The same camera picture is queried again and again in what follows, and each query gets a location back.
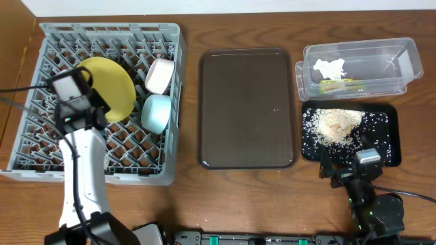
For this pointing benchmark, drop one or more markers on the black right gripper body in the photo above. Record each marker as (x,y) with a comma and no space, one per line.
(343,176)

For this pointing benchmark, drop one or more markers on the yellow plate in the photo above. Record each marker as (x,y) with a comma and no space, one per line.
(114,85)

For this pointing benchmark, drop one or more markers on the rice and food scraps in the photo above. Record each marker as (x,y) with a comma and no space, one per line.
(343,133)

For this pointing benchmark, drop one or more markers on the light blue bowl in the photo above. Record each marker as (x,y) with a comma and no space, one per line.
(156,113)

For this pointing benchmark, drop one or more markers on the white bowl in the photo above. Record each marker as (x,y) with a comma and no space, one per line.
(159,76)

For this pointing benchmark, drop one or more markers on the green snack wrapper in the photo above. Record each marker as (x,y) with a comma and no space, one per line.
(332,86)

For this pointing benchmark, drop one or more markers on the white tissue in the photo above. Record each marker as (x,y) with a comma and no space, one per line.
(330,70)

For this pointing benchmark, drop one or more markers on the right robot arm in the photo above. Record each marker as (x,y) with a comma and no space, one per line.
(378,217)

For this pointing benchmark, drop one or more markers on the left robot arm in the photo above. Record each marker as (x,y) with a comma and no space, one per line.
(86,216)

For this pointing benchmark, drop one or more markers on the black waste tray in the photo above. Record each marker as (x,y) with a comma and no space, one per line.
(385,108)

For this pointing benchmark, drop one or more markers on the grey dishwasher rack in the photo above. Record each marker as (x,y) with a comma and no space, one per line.
(134,156)

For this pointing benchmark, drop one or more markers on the clear plastic bin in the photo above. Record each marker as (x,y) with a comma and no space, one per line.
(384,66)

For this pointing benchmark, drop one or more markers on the dark brown serving tray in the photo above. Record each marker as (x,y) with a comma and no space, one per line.
(246,110)

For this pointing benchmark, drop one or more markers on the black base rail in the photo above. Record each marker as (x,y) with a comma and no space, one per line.
(199,238)

